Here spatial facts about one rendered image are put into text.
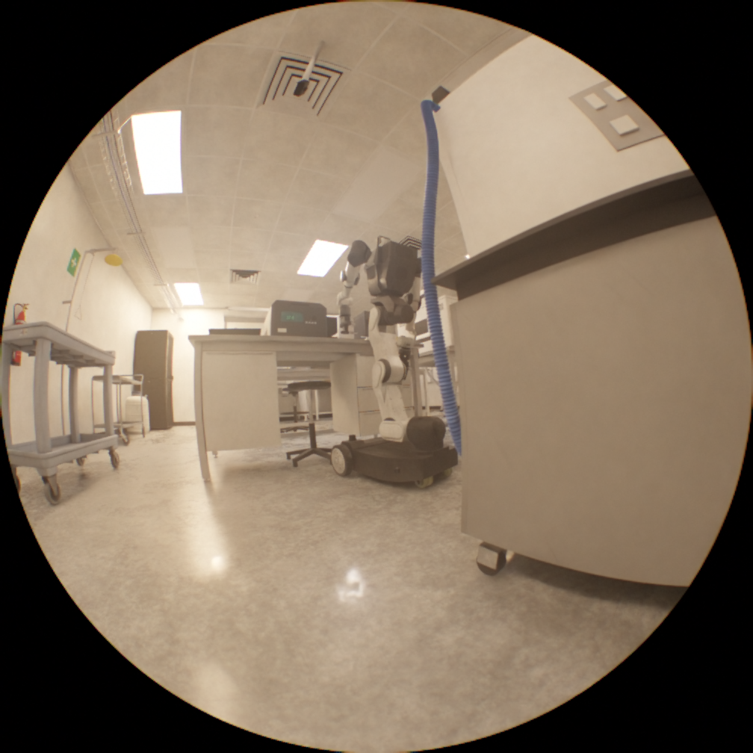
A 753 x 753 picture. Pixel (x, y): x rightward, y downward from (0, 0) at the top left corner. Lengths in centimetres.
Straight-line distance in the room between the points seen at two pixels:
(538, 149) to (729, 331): 49
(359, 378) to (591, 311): 165
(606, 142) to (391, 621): 103
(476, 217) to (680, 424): 57
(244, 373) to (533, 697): 179
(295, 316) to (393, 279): 73
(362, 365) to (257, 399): 80
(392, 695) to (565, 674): 28
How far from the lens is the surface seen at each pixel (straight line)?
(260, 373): 167
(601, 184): 56
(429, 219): 70
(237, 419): 166
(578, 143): 63
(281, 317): 180
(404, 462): 127
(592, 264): 48
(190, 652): 65
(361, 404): 187
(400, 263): 155
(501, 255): 52
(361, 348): 192
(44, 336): 161
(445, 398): 60
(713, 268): 49
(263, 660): 60
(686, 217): 52
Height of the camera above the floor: 48
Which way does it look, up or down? 4 degrees up
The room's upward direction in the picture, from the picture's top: 4 degrees counter-clockwise
